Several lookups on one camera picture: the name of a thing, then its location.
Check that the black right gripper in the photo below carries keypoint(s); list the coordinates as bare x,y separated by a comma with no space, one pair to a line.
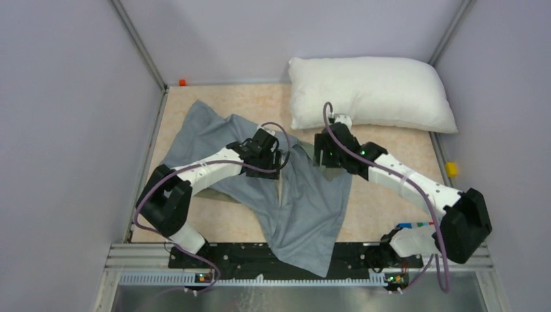
321,145

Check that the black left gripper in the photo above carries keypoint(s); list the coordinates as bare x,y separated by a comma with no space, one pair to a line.
277,155

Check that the grey-blue and beige pillowcase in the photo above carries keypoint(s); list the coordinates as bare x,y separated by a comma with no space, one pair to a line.
301,223

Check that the white pillow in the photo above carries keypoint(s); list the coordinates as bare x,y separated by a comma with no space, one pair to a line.
388,91

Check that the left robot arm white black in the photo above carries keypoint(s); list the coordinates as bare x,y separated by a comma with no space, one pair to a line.
165,199

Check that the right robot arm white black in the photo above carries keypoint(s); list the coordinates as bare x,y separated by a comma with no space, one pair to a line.
461,221

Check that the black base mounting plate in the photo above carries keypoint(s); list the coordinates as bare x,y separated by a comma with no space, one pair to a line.
353,260

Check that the multicolour toy brick stack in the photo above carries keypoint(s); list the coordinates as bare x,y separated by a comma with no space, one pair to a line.
412,225

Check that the small yellow block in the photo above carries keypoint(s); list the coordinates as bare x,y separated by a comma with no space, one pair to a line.
451,169

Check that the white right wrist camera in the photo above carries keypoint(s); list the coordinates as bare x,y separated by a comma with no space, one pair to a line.
335,118

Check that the aluminium frame rail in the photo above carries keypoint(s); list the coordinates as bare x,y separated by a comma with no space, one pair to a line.
164,264

